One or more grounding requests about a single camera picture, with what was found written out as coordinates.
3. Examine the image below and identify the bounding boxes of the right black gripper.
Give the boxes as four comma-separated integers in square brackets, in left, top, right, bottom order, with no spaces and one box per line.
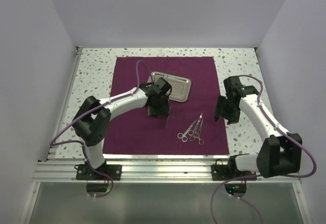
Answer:
[214,95,240,125]

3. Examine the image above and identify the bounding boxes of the steel instrument tray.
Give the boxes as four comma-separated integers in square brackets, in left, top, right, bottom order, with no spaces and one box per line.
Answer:
[148,71,192,102]

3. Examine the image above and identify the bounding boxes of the steel hemostat forceps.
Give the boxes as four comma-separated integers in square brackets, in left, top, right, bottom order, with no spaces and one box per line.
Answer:
[196,119,204,146]

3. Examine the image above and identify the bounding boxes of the purple cloth wrap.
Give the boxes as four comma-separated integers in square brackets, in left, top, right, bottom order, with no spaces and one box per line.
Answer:
[103,57,229,155]

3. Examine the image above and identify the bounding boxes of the long steel scissors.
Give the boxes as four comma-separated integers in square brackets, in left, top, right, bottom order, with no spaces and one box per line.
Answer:
[177,120,197,143]

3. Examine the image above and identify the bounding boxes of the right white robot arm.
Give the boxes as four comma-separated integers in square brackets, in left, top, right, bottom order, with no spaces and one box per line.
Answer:
[214,76,302,180]

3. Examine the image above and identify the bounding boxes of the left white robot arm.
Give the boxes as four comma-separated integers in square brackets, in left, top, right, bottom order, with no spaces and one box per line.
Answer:
[72,78,172,180]

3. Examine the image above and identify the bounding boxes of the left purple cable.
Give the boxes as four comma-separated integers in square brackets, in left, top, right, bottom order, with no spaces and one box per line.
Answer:
[49,60,151,199]

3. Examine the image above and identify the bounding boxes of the purple cable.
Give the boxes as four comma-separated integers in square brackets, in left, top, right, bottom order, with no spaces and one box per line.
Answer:
[210,75,318,224]
[49,60,151,199]

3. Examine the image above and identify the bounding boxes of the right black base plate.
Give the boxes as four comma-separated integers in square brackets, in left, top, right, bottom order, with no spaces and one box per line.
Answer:
[210,164,257,181]

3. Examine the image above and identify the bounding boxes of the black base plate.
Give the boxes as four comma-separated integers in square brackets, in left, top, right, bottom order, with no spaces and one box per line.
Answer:
[210,164,257,181]
[74,163,122,181]

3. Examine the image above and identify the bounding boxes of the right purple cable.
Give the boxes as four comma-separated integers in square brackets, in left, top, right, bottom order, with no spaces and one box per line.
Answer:
[210,75,318,224]

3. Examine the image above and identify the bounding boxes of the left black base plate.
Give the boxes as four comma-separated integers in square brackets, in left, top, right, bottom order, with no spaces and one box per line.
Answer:
[74,163,122,181]

